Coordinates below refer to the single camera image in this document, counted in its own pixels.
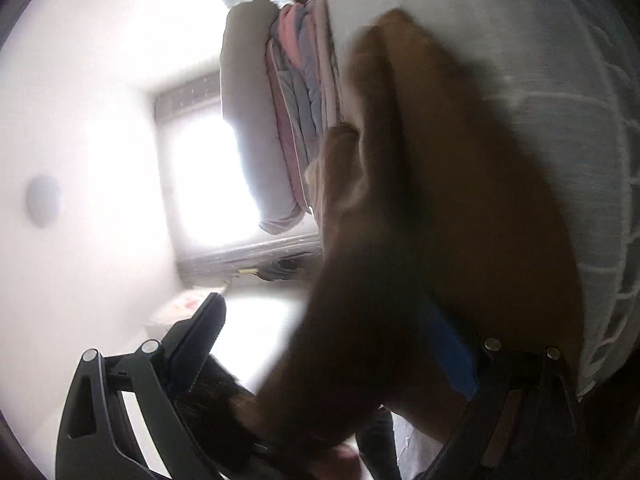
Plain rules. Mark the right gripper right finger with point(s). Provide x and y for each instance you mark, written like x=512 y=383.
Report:
x=521 y=417

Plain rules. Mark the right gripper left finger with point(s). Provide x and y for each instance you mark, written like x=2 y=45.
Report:
x=96 y=440

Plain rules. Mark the brown corduroy coat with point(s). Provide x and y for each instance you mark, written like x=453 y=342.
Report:
x=426 y=195

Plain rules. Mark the stack of folded quilted clothes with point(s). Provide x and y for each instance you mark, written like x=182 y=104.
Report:
x=302 y=74

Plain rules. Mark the white cardboard box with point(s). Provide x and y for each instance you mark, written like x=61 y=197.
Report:
x=177 y=309

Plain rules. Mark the black garment on floor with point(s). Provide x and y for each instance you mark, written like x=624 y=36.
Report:
x=291 y=268

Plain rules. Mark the round ceiling lamp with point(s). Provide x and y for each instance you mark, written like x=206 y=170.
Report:
x=42 y=201

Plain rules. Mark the grey quilted bedspread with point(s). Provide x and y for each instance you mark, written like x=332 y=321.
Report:
x=566 y=75

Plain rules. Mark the window curtain rail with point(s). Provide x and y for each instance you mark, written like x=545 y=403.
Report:
x=186 y=98

